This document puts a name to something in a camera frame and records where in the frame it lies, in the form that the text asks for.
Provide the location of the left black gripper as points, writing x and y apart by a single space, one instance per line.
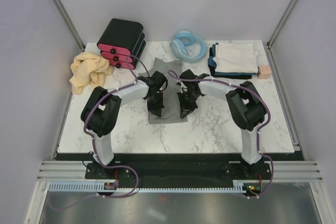
156 109

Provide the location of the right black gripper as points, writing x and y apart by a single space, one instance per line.
185 108

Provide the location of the grey t shirt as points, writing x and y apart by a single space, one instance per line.
171 110

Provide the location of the light blue headphones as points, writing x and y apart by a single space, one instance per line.
184 39

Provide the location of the black pink drawer box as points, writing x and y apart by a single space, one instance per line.
122 43

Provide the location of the yellow t shirt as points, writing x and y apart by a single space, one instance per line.
89 68

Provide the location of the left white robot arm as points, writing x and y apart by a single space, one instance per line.
101 112

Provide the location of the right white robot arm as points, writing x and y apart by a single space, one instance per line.
246 108

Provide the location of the white blue folded t shirt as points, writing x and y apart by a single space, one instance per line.
233 61

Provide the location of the pink cube power strip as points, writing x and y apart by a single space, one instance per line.
264 72

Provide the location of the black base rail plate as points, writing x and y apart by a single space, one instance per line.
174 170

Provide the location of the light blue cable duct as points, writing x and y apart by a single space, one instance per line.
103 187

